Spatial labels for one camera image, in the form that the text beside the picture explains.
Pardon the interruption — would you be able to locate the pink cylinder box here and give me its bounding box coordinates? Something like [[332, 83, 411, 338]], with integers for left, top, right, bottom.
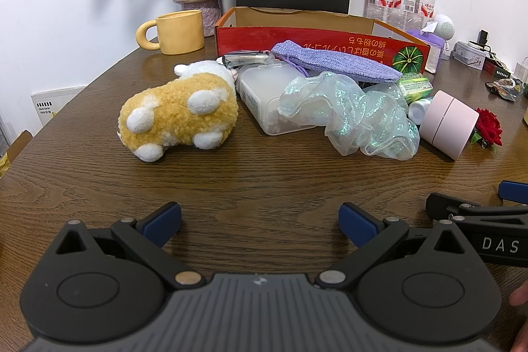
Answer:
[[419, 90, 480, 162]]

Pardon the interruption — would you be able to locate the red cardboard box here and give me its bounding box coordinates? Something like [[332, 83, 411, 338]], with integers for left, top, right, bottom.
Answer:
[[214, 7, 432, 74]]

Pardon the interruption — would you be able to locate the purple tissue box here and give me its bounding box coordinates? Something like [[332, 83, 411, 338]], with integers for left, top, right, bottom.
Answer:
[[406, 21, 450, 74]]

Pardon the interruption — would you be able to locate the white round speaker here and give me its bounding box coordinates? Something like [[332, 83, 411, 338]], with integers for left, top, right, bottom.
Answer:
[[433, 14, 455, 39]]

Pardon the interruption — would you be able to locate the purple knitted pouch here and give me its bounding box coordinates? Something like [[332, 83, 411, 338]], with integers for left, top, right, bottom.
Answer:
[[270, 40, 403, 84]]

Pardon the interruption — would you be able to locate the silver foil packet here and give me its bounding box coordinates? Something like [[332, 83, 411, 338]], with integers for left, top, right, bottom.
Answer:
[[223, 51, 275, 69]]

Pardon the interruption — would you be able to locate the brown cardboard carton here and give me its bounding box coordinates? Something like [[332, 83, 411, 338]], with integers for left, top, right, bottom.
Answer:
[[0, 129, 34, 175]]

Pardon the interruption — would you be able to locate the yellow and white plush toy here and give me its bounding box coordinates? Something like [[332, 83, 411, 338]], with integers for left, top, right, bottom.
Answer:
[[117, 61, 239, 163]]

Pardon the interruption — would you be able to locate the dark red box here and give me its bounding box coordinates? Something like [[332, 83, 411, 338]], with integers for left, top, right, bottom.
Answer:
[[482, 57, 514, 78]]

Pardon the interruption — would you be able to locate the small white bottle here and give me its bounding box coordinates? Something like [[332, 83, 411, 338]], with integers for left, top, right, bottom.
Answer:
[[408, 97, 434, 126]]

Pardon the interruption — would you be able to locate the yellow ceramic mug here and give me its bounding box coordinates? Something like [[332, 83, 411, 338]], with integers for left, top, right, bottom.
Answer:
[[136, 10, 206, 56]]

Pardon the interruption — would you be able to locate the translucent plastic box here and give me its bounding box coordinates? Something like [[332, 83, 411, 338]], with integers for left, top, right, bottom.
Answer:
[[235, 61, 331, 136]]

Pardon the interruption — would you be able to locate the white device box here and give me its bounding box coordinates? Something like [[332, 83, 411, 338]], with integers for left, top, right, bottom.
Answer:
[[451, 41, 489, 70]]

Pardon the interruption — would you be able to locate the person's right hand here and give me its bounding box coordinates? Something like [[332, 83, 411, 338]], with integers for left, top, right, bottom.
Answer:
[[510, 281, 528, 352]]

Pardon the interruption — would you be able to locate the green tissue pack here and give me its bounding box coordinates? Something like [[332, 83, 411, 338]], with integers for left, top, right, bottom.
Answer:
[[398, 72, 434, 103]]

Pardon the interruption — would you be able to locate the red rose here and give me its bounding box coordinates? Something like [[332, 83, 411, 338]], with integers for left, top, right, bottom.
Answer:
[[470, 107, 504, 149]]

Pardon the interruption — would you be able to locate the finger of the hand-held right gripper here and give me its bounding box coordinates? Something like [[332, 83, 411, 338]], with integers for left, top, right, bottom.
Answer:
[[426, 192, 528, 221], [498, 181, 528, 201]]

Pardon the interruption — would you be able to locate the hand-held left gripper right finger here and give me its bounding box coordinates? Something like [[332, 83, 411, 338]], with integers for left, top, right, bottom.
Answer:
[[313, 202, 468, 290]]

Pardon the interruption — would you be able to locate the iridescent organza scrunchie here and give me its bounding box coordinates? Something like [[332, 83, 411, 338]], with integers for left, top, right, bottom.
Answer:
[[278, 72, 420, 161]]

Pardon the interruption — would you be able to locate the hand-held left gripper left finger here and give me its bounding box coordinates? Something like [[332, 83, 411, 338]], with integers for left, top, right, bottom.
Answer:
[[54, 202, 206, 291]]

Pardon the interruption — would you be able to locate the patterned snack packet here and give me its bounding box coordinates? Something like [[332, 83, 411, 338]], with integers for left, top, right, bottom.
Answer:
[[486, 78, 524, 102]]

